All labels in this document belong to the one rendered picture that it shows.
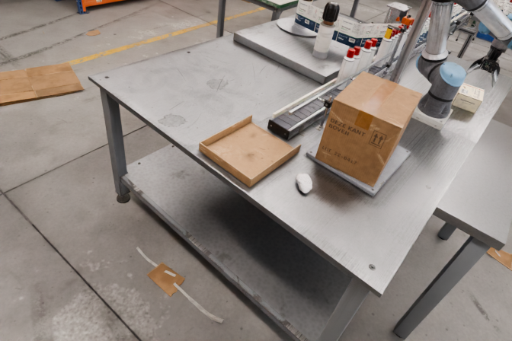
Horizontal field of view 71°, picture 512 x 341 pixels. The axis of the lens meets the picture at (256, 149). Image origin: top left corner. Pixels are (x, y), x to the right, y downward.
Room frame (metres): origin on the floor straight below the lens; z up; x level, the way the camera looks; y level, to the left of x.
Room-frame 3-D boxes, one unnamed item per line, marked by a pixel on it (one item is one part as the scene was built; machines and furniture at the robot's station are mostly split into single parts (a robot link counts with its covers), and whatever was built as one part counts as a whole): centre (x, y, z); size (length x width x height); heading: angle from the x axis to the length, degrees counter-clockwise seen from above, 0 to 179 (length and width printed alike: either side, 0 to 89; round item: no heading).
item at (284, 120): (1.90, -0.54, 0.86); 1.65 x 0.08 x 0.04; 146
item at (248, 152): (1.07, 0.02, 0.85); 0.30 x 0.26 x 0.04; 146
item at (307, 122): (1.90, -0.54, 0.85); 1.65 x 0.11 x 0.05; 146
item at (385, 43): (1.99, -0.61, 0.98); 0.05 x 0.05 x 0.20
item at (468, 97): (1.82, -1.09, 0.87); 0.16 x 0.12 x 0.07; 156
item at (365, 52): (1.78, -0.46, 0.98); 0.05 x 0.05 x 0.20
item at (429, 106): (1.60, -0.83, 0.92); 0.15 x 0.15 x 0.10
